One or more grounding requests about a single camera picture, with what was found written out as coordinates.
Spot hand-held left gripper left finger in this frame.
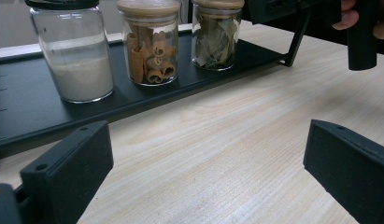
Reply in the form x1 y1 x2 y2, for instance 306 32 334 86
20 120 115 224

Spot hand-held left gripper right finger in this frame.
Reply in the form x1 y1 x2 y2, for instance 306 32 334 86
303 119 384 224

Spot wooden-lid glass jar bay leaves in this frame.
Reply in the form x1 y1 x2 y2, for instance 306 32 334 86
191 0 246 72

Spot black metal two-tier rack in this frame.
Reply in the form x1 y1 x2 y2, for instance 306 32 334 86
0 8 313 173

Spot metal-lid glass jar white powder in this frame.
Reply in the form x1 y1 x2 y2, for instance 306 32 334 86
24 0 115 105

